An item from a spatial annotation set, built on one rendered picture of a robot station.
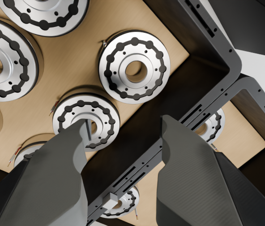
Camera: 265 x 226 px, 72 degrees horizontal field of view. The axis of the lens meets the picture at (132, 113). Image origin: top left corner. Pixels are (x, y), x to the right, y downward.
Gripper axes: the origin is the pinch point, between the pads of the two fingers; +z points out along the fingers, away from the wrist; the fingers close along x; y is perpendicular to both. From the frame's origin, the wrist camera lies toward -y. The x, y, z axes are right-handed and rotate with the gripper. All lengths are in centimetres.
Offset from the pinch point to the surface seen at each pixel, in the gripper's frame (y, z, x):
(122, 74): 0.5, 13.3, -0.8
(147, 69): 0.1, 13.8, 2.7
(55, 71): 0.3, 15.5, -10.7
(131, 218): 37.7, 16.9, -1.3
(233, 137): 16.8, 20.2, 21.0
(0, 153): 13.3, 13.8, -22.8
